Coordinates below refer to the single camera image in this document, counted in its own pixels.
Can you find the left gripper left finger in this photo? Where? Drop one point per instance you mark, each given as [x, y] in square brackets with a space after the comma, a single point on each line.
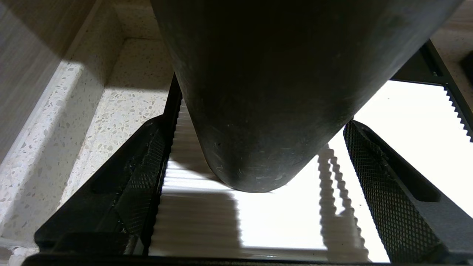
[122, 192]

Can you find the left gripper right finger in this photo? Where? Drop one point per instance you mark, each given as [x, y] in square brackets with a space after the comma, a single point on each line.
[399, 199]

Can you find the black cup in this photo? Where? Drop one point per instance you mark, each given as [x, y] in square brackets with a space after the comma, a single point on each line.
[277, 92]

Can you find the black box with white top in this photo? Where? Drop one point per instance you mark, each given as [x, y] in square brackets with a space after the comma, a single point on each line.
[295, 221]

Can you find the black glossy tray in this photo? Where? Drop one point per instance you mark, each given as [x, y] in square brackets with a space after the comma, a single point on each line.
[436, 70]

